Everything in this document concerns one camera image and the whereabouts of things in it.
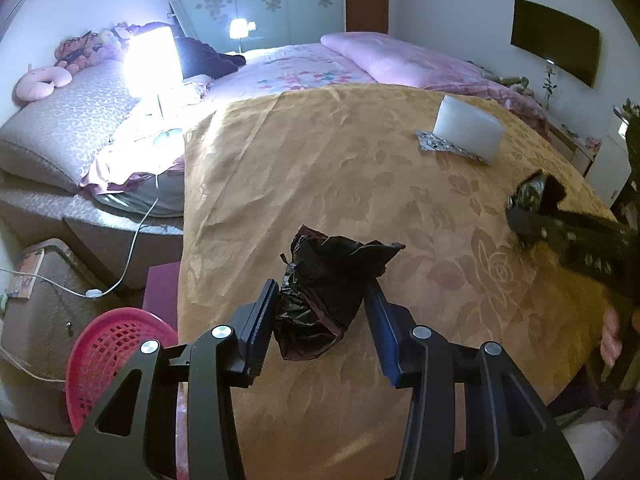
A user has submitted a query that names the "floral sliding door wardrobe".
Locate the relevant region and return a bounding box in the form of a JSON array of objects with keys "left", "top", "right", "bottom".
[{"left": 175, "top": 0, "right": 347, "bottom": 56}]

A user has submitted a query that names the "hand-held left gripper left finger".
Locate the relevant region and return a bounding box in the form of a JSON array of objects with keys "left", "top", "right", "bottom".
[{"left": 55, "top": 279, "right": 280, "bottom": 480}]

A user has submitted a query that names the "white low cabinet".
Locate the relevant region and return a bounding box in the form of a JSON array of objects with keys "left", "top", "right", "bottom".
[{"left": 547, "top": 120, "right": 601, "bottom": 177}]

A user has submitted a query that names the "translucent white plastic bag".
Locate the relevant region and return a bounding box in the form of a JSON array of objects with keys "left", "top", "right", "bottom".
[{"left": 433, "top": 94, "right": 505, "bottom": 162}]

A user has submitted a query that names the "pink neck pillow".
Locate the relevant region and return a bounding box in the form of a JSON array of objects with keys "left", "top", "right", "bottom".
[{"left": 15, "top": 65, "right": 73, "bottom": 101}]

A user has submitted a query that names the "dark purple clothing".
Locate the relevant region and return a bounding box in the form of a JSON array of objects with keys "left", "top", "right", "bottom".
[{"left": 175, "top": 35, "right": 247, "bottom": 81}]

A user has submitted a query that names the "potted plant decoration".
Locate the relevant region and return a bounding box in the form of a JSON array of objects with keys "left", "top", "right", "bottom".
[{"left": 615, "top": 100, "right": 640, "bottom": 137}]

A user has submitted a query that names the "pink quilt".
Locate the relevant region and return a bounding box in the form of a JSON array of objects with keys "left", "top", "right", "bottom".
[{"left": 320, "top": 31, "right": 548, "bottom": 121}]

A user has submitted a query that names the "small lit bedside lamp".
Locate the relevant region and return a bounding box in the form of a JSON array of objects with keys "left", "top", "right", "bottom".
[{"left": 229, "top": 17, "right": 257, "bottom": 54}]

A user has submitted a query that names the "silver patterned wrapper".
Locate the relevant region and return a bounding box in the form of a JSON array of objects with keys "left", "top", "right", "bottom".
[{"left": 414, "top": 129, "right": 493, "bottom": 167}]

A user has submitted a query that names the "black plastic bag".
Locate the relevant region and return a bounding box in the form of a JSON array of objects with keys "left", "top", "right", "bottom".
[{"left": 272, "top": 225, "right": 406, "bottom": 361}]

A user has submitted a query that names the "lit white table lamp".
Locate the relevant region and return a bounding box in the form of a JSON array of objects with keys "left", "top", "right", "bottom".
[{"left": 124, "top": 25, "right": 185, "bottom": 147}]

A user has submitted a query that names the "pink floral bedsheet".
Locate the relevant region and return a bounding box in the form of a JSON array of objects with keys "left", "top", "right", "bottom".
[{"left": 80, "top": 42, "right": 376, "bottom": 196}]

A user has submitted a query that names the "person's right hand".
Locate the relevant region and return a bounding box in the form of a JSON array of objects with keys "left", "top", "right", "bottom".
[{"left": 600, "top": 305, "right": 628, "bottom": 368}]

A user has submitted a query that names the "single rose stem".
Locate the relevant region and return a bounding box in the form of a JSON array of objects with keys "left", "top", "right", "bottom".
[{"left": 542, "top": 60, "right": 559, "bottom": 111}]

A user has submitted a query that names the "grey patterned headboard cushion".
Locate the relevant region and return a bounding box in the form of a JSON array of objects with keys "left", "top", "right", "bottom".
[{"left": 0, "top": 60, "right": 143, "bottom": 193}]

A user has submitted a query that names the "small doll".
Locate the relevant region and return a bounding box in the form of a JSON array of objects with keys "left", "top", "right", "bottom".
[{"left": 482, "top": 67, "right": 531, "bottom": 94}]

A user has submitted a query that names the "dark foil wrapper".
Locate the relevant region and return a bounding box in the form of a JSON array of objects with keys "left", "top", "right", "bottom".
[{"left": 506, "top": 169, "right": 567, "bottom": 213}]

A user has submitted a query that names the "black wall television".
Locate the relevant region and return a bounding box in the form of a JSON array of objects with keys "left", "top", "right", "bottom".
[{"left": 510, "top": 0, "right": 601, "bottom": 87}]

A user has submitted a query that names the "purple and yellow plush toy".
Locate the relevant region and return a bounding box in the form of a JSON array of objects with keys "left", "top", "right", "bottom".
[{"left": 97, "top": 22, "right": 143, "bottom": 53}]

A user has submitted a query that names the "white lamp cable with switch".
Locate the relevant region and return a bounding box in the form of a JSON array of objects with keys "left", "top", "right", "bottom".
[{"left": 0, "top": 170, "right": 161, "bottom": 299}]

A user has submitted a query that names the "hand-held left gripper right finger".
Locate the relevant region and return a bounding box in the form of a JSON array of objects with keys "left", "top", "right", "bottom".
[{"left": 364, "top": 282, "right": 586, "bottom": 480}]

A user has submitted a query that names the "pink plastic wastebasket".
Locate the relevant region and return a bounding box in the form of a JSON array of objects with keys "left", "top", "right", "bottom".
[{"left": 66, "top": 308, "right": 179, "bottom": 436}]

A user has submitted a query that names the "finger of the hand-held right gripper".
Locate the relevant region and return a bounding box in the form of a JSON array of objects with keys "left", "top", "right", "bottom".
[{"left": 505, "top": 204, "right": 563, "bottom": 251}]

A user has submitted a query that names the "colourful book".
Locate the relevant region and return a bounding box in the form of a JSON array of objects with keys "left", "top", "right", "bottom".
[{"left": 7, "top": 252, "right": 42, "bottom": 301}]

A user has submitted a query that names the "white charger cable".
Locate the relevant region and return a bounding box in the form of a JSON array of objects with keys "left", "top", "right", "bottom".
[{"left": 0, "top": 347, "right": 68, "bottom": 383}]

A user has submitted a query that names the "orange plush toy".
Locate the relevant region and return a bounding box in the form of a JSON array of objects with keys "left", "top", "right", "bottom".
[{"left": 54, "top": 32, "right": 108, "bottom": 73}]

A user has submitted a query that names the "grey upholstered nightstand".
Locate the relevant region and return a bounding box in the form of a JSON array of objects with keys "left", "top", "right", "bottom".
[{"left": 0, "top": 240, "right": 106, "bottom": 436}]

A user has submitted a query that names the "purple box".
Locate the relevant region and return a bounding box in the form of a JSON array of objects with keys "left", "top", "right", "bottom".
[{"left": 142, "top": 262, "right": 182, "bottom": 328}]

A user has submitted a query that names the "grey upholstered bed frame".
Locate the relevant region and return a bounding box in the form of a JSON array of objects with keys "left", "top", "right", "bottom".
[{"left": 0, "top": 170, "right": 186, "bottom": 291}]

